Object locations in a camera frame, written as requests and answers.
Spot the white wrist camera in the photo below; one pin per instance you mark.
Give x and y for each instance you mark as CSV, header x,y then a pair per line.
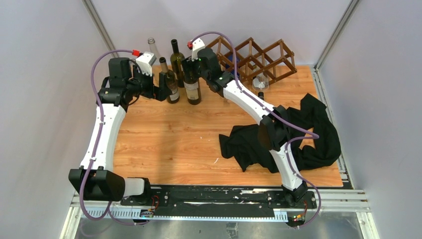
x,y
145,63
195,46

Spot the tall clear glass bottle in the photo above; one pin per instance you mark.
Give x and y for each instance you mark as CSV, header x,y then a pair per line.
x,y
153,48

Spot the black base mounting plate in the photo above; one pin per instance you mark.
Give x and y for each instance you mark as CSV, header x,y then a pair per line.
x,y
219,201

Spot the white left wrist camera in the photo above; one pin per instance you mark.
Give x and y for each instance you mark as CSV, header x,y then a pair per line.
x,y
145,63

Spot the dark green wine bottle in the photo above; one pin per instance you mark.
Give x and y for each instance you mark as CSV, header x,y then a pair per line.
x,y
176,61

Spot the small clear glass bottle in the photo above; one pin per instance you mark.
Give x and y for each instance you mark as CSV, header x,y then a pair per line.
x,y
260,82

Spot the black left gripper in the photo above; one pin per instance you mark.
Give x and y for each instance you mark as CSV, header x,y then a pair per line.
x,y
156,87

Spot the black cloth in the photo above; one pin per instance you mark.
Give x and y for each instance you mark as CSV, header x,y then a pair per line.
x,y
243,145

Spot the brown wooden wine rack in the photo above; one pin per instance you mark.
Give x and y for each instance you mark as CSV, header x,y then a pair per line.
x,y
276,61

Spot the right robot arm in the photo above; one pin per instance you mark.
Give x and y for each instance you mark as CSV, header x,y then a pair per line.
x,y
274,129

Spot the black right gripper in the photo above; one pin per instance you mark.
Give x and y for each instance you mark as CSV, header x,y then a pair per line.
x,y
190,65

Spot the brown bottle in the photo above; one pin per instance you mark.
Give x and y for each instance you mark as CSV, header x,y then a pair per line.
x,y
169,78

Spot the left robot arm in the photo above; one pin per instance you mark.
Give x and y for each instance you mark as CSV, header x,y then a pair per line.
x,y
128,79

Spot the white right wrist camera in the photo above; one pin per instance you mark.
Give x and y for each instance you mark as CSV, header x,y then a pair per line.
x,y
195,46

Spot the aluminium frame rail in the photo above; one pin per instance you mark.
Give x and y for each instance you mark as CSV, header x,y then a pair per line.
x,y
341,213

